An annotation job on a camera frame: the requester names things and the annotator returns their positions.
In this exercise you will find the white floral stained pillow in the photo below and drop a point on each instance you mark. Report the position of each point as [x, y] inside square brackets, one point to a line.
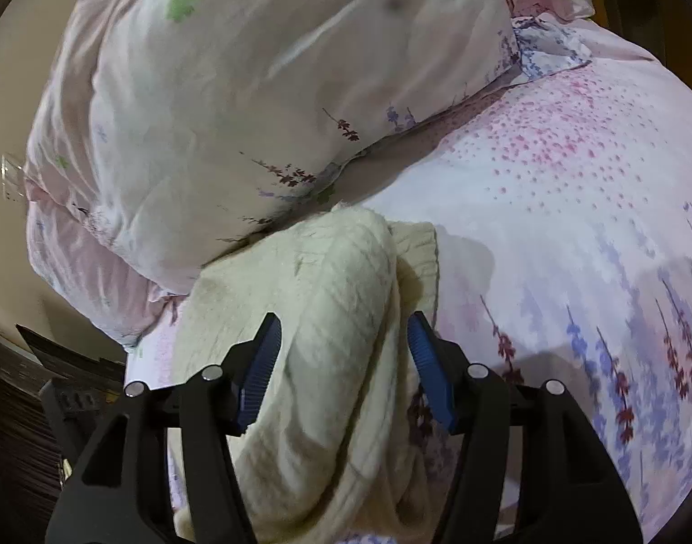
[238, 96]

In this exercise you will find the pink floral pillow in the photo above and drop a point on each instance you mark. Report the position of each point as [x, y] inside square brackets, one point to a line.
[74, 255]

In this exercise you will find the wooden headboard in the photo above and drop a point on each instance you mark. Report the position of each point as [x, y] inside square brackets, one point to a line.
[598, 5]

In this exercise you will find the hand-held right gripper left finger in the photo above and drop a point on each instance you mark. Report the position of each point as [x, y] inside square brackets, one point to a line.
[261, 368]

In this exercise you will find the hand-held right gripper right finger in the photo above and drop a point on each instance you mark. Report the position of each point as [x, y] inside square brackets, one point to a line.
[431, 368]

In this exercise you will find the pink floral bed sheet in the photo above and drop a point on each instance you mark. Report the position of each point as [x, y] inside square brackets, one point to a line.
[549, 209]

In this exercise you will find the wall socket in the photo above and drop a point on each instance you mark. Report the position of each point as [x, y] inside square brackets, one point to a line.
[11, 178]

